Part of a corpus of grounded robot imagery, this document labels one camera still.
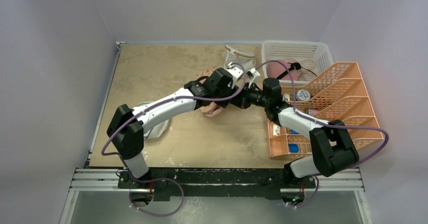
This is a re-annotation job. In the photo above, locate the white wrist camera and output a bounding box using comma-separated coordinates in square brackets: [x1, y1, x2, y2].
[246, 68, 260, 87]
[227, 66, 244, 84]

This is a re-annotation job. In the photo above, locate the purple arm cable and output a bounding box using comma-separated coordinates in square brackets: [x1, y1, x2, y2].
[255, 60, 390, 210]
[100, 62, 249, 217]

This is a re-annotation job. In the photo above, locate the white plastic basket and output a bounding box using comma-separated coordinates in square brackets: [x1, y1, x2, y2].
[261, 40, 334, 86]

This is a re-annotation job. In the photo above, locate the metal corner bracket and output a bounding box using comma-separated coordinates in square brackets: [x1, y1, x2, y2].
[116, 41, 126, 54]

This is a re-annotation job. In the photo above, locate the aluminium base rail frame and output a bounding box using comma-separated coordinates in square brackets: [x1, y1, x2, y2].
[61, 167, 372, 223]

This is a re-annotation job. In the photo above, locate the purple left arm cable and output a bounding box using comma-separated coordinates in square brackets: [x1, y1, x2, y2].
[100, 62, 249, 217]

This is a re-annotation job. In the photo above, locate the blue item in organizer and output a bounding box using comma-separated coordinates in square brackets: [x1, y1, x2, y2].
[288, 143, 300, 153]

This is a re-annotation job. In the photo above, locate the floral mesh laundry bag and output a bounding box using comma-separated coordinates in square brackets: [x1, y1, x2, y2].
[196, 69, 223, 118]

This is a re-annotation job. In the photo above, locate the white round mesh bag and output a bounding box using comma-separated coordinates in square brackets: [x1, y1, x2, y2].
[132, 101, 172, 140]

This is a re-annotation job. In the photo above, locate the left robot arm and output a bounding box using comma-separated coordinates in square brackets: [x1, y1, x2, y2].
[106, 64, 246, 188]

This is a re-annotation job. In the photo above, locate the white mesh drawstring bag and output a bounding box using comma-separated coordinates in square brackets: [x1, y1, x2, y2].
[222, 45, 256, 72]

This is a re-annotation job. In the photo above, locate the pink bra in basket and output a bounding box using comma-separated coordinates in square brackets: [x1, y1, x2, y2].
[266, 58, 302, 81]

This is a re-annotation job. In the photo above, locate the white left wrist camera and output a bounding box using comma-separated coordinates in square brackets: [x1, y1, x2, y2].
[227, 66, 244, 84]

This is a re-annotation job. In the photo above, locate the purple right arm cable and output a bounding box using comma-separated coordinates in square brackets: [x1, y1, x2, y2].
[255, 60, 390, 210]

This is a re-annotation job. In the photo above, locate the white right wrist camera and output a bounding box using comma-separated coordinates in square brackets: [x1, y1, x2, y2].
[246, 68, 260, 87]

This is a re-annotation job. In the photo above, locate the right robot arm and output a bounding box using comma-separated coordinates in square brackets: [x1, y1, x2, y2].
[230, 78, 359, 187]

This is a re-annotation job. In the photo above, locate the orange plastic desk organizer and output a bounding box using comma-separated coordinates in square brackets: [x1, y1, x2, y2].
[267, 62, 384, 160]

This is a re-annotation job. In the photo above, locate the white box in organizer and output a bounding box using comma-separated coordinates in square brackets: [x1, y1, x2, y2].
[272, 124, 281, 136]

